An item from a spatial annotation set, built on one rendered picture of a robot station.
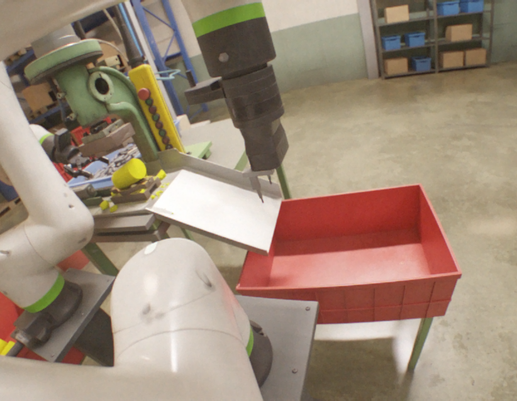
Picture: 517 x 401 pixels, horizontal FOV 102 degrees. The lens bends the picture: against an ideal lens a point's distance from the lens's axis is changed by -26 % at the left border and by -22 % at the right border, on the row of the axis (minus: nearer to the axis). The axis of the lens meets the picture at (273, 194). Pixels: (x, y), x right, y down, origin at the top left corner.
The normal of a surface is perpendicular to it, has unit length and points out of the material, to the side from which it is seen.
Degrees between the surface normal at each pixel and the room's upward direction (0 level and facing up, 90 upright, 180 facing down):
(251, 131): 101
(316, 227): 90
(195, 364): 33
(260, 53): 90
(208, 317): 49
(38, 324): 81
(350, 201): 90
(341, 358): 0
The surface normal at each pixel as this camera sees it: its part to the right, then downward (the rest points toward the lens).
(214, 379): 0.41, -0.86
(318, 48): -0.18, 0.59
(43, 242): 0.50, 0.10
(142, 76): 0.18, 0.43
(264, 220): 0.26, -0.74
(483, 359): -0.26, -0.80
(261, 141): -0.32, 0.30
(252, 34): 0.54, 0.35
